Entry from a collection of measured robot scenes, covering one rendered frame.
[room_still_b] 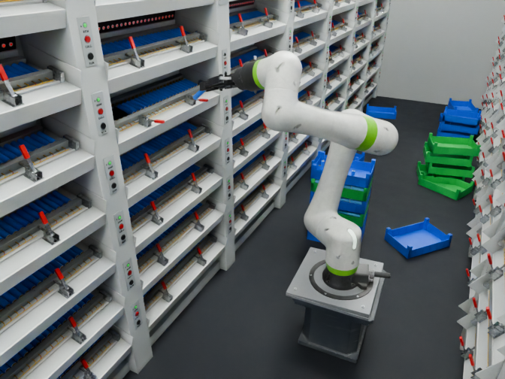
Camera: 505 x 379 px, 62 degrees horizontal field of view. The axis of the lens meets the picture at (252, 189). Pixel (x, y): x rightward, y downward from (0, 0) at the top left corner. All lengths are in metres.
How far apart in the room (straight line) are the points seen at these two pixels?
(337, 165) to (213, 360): 0.93
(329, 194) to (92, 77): 0.95
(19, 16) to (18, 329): 0.79
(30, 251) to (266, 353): 1.04
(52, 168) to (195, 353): 1.01
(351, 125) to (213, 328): 1.09
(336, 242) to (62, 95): 1.02
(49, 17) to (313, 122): 0.74
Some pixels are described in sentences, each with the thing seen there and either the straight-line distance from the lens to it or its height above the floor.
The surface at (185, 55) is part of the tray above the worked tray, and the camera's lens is 1.58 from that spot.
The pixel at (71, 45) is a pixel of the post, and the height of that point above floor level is 1.24.
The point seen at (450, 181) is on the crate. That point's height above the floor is 0.03.
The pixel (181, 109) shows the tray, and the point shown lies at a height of 0.94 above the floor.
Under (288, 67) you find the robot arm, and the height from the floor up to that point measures 1.16.
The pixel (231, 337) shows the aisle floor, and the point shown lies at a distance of 1.93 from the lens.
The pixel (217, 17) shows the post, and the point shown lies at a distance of 1.75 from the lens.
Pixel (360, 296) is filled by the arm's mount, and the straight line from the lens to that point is 1.69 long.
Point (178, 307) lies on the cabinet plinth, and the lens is 2.01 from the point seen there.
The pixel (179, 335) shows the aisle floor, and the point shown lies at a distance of 1.96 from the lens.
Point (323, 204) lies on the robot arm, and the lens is 1.69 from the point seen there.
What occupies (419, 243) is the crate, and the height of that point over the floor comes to 0.00.
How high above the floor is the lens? 1.43
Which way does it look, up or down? 29 degrees down
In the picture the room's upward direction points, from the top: straight up
